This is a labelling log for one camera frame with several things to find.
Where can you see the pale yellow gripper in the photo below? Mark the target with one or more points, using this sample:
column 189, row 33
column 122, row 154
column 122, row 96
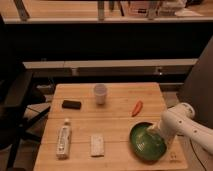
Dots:
column 152, row 129

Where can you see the green ceramic bowl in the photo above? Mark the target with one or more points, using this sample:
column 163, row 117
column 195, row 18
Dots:
column 146, row 146

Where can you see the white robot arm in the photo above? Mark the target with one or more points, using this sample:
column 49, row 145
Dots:
column 179, row 119

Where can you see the orange carrot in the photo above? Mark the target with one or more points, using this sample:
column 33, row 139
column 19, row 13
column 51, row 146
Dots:
column 138, row 107

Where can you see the grey cabinet right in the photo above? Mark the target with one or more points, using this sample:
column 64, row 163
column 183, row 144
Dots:
column 198, row 88

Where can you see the white sponge block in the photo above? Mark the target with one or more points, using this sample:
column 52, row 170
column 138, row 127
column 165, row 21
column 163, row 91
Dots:
column 97, row 145

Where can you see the black rectangular block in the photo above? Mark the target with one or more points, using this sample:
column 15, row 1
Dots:
column 71, row 104

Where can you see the white plastic bottle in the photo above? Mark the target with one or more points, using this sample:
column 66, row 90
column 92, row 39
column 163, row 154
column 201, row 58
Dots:
column 63, row 142

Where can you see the black office chair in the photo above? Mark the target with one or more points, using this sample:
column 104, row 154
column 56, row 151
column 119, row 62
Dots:
column 17, row 91

